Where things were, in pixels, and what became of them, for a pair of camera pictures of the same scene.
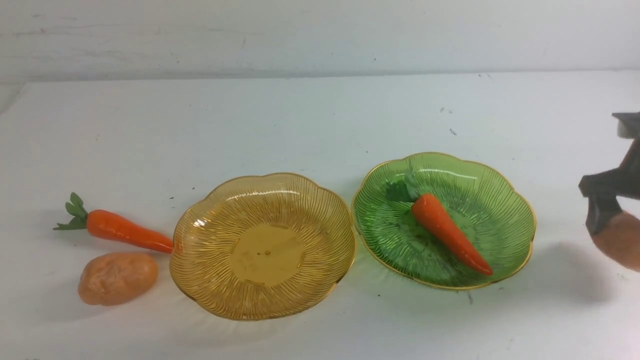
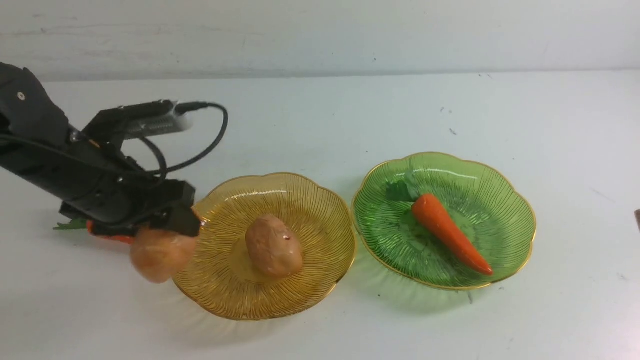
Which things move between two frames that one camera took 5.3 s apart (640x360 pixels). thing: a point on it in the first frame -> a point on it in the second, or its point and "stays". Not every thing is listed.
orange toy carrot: (430, 212) stays
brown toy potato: (621, 240) -> (274, 246)
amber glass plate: (275, 247) stays
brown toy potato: (111, 279) -> (158, 254)
